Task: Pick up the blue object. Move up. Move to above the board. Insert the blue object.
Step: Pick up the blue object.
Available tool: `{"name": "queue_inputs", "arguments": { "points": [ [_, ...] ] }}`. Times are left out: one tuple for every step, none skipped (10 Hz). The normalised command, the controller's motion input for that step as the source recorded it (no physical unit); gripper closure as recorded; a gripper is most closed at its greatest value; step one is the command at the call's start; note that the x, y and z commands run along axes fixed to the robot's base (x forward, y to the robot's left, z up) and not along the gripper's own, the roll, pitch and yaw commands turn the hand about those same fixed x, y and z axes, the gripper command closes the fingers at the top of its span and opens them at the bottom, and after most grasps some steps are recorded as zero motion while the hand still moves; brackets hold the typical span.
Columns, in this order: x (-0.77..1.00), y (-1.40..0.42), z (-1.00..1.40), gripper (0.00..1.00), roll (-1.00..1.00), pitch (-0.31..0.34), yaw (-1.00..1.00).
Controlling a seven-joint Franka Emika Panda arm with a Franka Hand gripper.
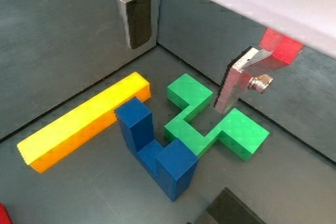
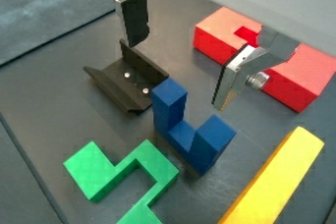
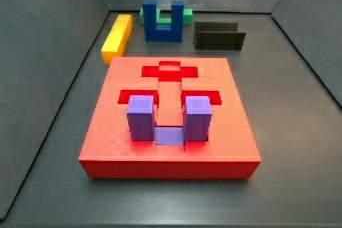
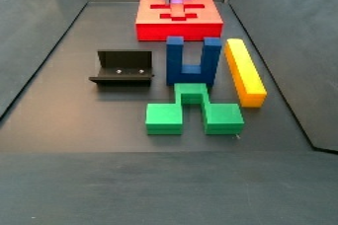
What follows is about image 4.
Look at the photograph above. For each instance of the blue U-shaped block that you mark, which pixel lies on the blue U-shaped block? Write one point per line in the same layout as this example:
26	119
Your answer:
189	73

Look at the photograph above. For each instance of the red slotted board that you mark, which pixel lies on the red slotted board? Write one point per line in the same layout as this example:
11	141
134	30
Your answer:
192	19

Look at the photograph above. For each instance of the yellow rectangular bar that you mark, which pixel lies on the yellow rectangular bar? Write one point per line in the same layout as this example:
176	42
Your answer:
249	84

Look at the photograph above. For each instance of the green stepped block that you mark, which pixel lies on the green stepped block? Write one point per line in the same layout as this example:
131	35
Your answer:
221	118

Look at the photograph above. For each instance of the black angle bracket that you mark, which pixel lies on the black angle bracket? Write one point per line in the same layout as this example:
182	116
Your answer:
125	66

